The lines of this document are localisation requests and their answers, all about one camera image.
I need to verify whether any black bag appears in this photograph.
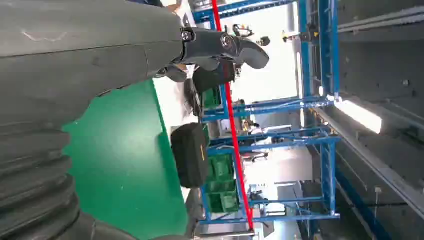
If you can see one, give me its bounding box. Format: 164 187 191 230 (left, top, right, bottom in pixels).
192 60 237 94

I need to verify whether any long ceiling light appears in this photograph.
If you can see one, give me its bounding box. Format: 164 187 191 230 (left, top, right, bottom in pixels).
333 98 384 135

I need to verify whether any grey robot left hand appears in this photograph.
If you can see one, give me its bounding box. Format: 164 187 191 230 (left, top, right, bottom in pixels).
0 0 271 133

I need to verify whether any ribbed grey left arm sleeve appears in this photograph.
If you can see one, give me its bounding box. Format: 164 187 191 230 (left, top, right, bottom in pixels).
0 121 138 240

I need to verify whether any green table mat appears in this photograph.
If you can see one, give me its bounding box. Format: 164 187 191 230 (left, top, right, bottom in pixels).
62 78 190 240

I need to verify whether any green plastic crate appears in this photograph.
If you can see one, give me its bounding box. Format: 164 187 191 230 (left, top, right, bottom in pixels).
202 87 222 109
207 154 236 183
206 191 240 214

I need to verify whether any red strap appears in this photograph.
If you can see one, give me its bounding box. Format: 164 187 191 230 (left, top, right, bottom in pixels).
210 0 256 232

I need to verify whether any black zip case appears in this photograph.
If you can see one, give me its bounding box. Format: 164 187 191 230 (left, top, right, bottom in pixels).
170 122 211 189

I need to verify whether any blue metal shelving rack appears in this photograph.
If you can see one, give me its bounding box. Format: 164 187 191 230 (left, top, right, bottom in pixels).
198 127 342 226
192 0 341 123

